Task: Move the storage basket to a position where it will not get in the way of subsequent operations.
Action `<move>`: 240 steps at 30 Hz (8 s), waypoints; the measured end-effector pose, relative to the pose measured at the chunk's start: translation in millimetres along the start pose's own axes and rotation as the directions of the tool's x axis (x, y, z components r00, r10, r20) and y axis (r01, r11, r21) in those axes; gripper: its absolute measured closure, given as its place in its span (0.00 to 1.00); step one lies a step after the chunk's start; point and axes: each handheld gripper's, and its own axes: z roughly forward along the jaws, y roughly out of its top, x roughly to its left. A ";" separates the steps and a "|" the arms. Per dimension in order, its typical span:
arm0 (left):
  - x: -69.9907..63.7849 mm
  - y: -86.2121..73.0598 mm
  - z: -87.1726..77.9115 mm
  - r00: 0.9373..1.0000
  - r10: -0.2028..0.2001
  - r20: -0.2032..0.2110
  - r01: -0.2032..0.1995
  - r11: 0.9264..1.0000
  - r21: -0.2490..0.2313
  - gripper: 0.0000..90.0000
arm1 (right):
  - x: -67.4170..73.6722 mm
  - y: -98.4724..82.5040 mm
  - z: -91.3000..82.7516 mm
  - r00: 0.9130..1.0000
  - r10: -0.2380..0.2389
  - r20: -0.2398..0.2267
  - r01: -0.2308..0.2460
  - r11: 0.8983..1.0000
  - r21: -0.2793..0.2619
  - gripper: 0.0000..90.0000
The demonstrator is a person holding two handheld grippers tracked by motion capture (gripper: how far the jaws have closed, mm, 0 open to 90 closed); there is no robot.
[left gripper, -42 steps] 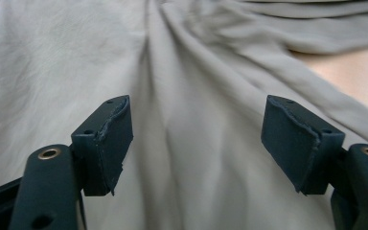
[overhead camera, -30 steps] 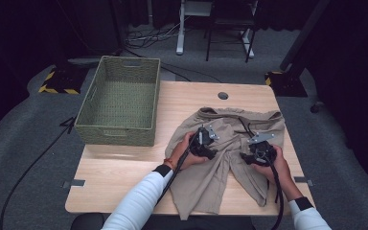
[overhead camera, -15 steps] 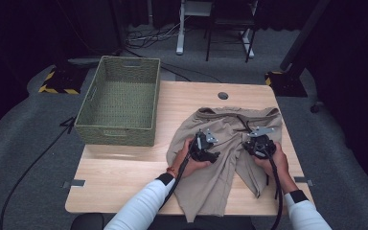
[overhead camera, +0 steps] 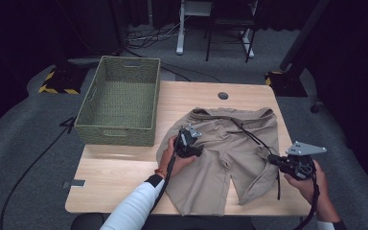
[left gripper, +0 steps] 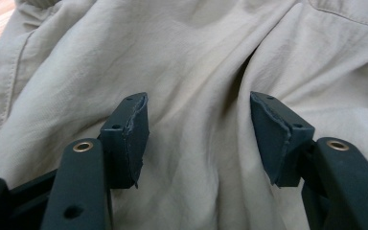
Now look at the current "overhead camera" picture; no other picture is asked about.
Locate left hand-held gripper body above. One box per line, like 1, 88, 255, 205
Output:
173, 124, 203, 159

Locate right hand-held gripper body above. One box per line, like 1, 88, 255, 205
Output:
277, 140, 328, 181

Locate beige shorts with black drawstring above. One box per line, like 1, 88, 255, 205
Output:
155, 106, 282, 217

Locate green woven basket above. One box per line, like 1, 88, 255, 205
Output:
74, 56, 162, 148

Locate person's left hand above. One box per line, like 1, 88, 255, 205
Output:
157, 135, 199, 178

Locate person's right hand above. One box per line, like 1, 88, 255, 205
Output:
283, 159, 341, 223

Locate person's lap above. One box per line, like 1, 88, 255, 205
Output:
70, 213, 253, 230

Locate black yellow striped stand base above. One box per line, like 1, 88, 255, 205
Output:
37, 65, 89, 95
264, 70, 309, 98

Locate grey tape piece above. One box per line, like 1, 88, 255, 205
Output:
61, 179, 86, 189

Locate dark slanted pole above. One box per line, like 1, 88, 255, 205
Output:
279, 0, 332, 72

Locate grey round stand base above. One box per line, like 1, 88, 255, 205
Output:
66, 55, 104, 69

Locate left hand-held gripper black cable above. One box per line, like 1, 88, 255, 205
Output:
148, 133, 181, 215

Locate hand-held gripper black cable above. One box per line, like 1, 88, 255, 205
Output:
148, 133, 181, 215
295, 163, 320, 230

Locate right hand-held gripper black cable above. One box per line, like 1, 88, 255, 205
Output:
295, 163, 320, 230

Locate black chair frame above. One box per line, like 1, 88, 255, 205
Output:
204, 0, 259, 63

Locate white desk frame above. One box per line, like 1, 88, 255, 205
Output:
175, 0, 257, 59

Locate bundle of floor cables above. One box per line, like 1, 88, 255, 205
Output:
124, 15, 190, 51

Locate long black floor cable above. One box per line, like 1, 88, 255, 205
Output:
0, 116, 78, 230

